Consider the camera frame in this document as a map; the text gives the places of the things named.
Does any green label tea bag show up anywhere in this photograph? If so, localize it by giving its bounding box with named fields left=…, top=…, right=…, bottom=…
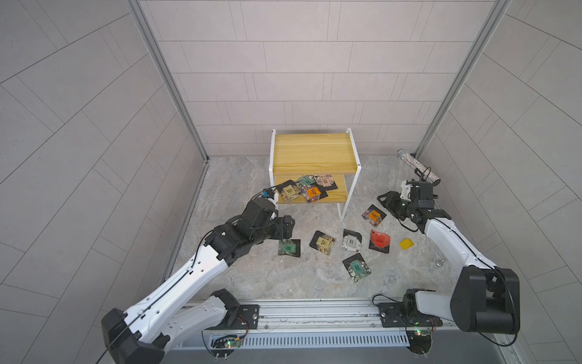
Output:
left=278, top=239, right=301, bottom=258

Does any circuit board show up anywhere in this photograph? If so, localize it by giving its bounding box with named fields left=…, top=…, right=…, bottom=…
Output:
left=211, top=335, right=244, bottom=355
left=406, top=329, right=433, bottom=356

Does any wooden shelf white frame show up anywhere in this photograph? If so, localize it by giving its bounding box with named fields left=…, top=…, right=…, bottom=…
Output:
left=268, top=128, right=362, bottom=221

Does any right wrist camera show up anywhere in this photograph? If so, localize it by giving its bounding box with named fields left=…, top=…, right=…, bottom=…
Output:
left=400, top=180, right=412, bottom=201

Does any yellow label tea bag floor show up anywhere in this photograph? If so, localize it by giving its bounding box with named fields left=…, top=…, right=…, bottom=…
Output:
left=309, top=231, right=336, bottom=256

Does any teal label tea bag floor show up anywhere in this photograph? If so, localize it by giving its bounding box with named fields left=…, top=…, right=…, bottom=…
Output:
left=342, top=253, right=371, bottom=283

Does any small orange label tea bag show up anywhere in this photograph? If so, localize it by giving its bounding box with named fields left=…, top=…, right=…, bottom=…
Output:
left=362, top=204, right=386, bottom=227

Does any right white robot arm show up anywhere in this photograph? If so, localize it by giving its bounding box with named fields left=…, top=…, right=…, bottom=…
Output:
left=377, top=180, right=521, bottom=335

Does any teal label tea bag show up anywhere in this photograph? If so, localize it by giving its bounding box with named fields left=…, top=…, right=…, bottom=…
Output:
left=296, top=175, right=317, bottom=188

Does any yellow wedge block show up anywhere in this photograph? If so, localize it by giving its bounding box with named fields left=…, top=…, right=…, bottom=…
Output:
left=400, top=238, right=415, bottom=250

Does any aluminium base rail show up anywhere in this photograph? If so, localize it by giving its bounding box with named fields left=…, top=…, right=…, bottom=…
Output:
left=178, top=298, right=458, bottom=350

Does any yellow label tea bag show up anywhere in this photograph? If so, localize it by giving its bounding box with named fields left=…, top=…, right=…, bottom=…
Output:
left=276, top=180, right=302, bottom=203

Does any right circuit board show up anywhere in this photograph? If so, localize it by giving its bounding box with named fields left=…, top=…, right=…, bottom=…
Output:
left=406, top=329, right=433, bottom=356

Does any left circuit board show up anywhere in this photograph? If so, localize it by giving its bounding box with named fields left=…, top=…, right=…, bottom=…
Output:
left=211, top=335, right=244, bottom=355

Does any glitter microphone on stand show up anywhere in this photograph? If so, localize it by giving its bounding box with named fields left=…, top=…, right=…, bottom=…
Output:
left=396, top=149, right=441, bottom=186

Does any red tea bag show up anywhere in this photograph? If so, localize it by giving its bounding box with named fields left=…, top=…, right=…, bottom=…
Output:
left=368, top=230, right=391, bottom=254

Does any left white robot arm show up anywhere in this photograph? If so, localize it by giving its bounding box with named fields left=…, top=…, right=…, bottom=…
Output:
left=101, top=196, right=295, bottom=363

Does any white label tea bag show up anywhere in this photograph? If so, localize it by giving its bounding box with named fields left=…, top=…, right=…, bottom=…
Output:
left=341, top=229, right=362, bottom=253

